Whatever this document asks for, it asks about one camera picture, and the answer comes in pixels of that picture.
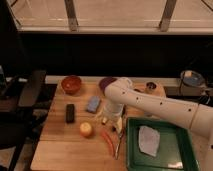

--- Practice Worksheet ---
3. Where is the blue sponge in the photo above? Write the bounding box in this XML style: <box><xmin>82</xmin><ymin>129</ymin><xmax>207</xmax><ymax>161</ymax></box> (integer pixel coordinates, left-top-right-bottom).
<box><xmin>86</xmin><ymin>96</ymin><xmax>101</xmax><ymax>113</ymax></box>

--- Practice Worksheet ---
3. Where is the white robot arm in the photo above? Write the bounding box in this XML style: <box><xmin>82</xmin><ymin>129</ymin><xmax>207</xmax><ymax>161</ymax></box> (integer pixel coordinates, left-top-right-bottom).
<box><xmin>99</xmin><ymin>77</ymin><xmax>213</xmax><ymax>145</ymax></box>

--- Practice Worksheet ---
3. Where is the purple bowl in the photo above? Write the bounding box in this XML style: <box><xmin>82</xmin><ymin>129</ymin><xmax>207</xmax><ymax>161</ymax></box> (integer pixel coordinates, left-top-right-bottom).
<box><xmin>99</xmin><ymin>77</ymin><xmax>116</xmax><ymax>92</ymax></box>

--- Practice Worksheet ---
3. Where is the black chair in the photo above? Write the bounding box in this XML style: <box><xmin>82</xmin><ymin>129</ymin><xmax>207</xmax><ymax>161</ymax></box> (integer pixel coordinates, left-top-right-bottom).
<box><xmin>0</xmin><ymin>70</ymin><xmax>46</xmax><ymax>171</ymax></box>

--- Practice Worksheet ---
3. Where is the green tray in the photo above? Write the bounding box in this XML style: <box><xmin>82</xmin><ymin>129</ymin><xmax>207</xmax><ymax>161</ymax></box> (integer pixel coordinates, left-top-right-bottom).
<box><xmin>126</xmin><ymin>117</ymin><xmax>199</xmax><ymax>171</ymax></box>

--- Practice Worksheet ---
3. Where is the metal fork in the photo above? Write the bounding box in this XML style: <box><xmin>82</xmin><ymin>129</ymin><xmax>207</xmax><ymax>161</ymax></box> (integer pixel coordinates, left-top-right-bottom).
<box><xmin>115</xmin><ymin>132</ymin><xmax>123</xmax><ymax>160</ymax></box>

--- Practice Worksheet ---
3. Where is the yellow banana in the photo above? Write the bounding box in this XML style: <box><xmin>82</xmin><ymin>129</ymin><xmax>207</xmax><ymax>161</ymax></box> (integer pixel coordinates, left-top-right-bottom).
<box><xmin>96</xmin><ymin>112</ymin><xmax>108</xmax><ymax>125</ymax></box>

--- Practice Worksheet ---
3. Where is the white cloth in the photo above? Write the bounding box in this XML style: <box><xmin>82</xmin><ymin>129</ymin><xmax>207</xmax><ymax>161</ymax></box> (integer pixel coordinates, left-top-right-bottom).
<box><xmin>138</xmin><ymin>126</ymin><xmax>160</xmax><ymax>157</ymax></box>

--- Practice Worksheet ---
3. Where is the red bowl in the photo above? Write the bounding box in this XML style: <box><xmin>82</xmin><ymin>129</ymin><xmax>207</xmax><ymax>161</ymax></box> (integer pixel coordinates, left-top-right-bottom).
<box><xmin>61</xmin><ymin>75</ymin><xmax>82</xmax><ymax>95</ymax></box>

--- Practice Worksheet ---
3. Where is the black rectangular block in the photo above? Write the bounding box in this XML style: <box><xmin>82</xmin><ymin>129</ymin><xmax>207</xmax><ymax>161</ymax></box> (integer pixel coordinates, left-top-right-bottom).
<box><xmin>66</xmin><ymin>104</ymin><xmax>75</xmax><ymax>123</ymax></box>

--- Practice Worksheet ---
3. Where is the yellow apple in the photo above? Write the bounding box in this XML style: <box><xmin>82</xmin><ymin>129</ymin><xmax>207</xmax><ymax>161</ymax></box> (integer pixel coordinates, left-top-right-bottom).
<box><xmin>80</xmin><ymin>122</ymin><xmax>93</xmax><ymax>137</ymax></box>

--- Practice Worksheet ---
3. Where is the blue plate on side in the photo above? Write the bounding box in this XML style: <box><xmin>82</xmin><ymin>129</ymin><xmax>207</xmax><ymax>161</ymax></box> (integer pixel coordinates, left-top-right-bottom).
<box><xmin>180</xmin><ymin>70</ymin><xmax>205</xmax><ymax>87</ymax></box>

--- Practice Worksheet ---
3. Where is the metal cup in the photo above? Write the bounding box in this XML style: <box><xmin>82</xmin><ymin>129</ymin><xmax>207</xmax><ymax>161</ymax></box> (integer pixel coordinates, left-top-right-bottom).
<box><xmin>145</xmin><ymin>82</ymin><xmax>157</xmax><ymax>94</ymax></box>

